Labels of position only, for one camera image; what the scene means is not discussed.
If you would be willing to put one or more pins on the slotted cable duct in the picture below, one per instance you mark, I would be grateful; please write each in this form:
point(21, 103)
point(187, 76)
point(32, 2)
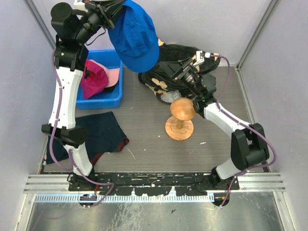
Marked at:
point(91, 198)

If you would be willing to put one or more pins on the left aluminium frame post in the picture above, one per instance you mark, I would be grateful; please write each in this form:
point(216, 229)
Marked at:
point(39, 20)

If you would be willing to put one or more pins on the aluminium frame post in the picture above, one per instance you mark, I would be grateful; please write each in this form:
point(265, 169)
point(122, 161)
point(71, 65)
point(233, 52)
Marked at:
point(258, 31)
point(39, 20)

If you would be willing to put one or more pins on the magenta cap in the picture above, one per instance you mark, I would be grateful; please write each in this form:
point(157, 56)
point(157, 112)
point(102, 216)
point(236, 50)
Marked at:
point(94, 79)

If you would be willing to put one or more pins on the navy blue cloth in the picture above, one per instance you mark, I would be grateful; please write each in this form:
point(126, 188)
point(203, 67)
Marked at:
point(104, 135)

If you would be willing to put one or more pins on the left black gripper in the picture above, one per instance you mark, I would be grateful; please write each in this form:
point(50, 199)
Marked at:
point(112, 8)

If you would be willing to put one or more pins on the right aluminium frame post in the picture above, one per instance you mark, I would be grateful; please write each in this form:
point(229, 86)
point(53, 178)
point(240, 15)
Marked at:
point(258, 31)

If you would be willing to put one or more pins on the wooden hat stand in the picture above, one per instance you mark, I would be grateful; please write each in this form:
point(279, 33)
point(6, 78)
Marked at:
point(179, 126)

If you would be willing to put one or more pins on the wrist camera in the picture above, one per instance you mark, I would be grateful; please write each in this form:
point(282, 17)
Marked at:
point(78, 2)
point(201, 56)

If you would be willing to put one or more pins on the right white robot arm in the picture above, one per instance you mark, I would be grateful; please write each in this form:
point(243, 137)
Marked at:
point(248, 147)

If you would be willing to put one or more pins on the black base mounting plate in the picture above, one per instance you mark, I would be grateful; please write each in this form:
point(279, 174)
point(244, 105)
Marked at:
point(150, 184)

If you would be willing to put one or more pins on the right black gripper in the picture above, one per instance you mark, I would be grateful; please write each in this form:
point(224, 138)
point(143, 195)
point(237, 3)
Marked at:
point(173, 69)

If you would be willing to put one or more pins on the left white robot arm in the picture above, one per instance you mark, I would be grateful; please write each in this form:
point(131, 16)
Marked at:
point(73, 29)

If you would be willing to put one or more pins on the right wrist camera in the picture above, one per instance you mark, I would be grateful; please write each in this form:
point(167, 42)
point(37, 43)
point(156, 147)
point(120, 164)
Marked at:
point(201, 56)

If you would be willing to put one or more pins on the pink cap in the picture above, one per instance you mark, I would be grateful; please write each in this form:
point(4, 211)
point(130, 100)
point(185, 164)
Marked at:
point(113, 76)

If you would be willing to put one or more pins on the blue cap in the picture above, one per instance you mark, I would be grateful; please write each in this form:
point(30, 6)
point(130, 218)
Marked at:
point(134, 38)

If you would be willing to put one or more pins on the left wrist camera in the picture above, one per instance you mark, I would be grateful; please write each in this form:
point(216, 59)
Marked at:
point(78, 2)

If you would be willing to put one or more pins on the blue plastic bin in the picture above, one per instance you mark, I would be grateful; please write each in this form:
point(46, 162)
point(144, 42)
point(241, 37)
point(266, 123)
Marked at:
point(104, 100)

